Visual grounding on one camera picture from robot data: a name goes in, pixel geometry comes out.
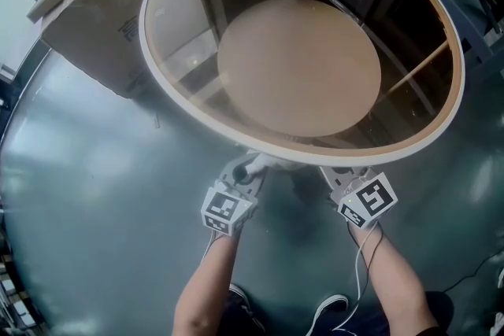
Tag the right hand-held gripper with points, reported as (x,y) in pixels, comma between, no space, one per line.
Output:
(370,200)

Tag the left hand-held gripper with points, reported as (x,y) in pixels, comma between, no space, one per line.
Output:
(228,210)

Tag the white cloth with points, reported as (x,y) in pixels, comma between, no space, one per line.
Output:
(275,163)

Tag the person's left forearm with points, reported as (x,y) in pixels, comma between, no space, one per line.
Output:
(204,287)

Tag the person's right forearm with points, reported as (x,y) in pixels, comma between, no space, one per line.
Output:
(393,279)

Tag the round glass table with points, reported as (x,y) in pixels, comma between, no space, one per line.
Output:
(299,67)

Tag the person's right shoe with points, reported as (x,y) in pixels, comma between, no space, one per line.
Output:
(328,305)

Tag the person's shoe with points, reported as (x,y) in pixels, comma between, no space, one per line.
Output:
(242,307)
(328,305)

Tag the person's left shoe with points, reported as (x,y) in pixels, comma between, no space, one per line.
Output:
(242,307)

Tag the person's dark trousers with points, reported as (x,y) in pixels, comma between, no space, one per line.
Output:
(441,309)

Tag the large printed cardboard box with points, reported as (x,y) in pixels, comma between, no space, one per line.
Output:
(90,31)

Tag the cluttered storage shelf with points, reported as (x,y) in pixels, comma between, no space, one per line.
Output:
(15,287)

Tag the grey frame workbench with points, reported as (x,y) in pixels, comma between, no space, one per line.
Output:
(476,45)

